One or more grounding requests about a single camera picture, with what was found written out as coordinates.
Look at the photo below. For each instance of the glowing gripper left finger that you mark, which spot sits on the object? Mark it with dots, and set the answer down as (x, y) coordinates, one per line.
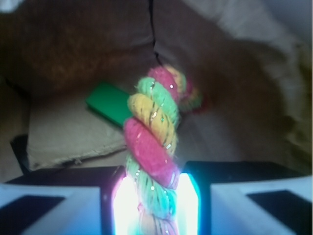
(71, 201)

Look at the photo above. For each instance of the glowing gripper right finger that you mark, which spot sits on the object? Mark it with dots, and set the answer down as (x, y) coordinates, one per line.
(244, 198)

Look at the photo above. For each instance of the brown paper bag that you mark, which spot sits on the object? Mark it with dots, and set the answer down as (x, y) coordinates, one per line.
(209, 81)

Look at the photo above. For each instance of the green rectangular block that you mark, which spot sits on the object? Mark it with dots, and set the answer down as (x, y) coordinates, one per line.
(110, 102)

